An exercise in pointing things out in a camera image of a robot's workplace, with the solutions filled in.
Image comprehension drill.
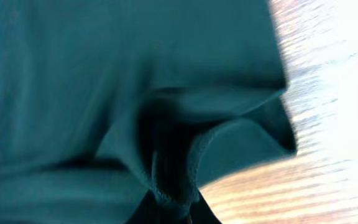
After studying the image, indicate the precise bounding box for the black t-shirt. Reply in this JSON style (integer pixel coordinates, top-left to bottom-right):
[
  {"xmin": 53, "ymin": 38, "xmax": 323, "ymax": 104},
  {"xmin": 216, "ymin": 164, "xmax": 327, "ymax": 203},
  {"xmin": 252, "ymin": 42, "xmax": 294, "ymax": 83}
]
[{"xmin": 0, "ymin": 0, "xmax": 296, "ymax": 223}]

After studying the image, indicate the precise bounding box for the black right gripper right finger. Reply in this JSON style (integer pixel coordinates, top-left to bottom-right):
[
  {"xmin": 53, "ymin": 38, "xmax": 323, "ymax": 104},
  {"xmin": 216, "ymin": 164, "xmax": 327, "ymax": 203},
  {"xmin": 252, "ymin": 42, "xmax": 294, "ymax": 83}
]
[{"xmin": 190, "ymin": 192, "xmax": 221, "ymax": 224}]

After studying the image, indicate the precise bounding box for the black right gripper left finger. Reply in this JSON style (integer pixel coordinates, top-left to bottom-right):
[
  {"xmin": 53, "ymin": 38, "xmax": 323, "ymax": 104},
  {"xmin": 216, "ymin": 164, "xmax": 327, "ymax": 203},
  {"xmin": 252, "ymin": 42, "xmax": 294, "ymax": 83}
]
[{"xmin": 126, "ymin": 191, "xmax": 159, "ymax": 224}]

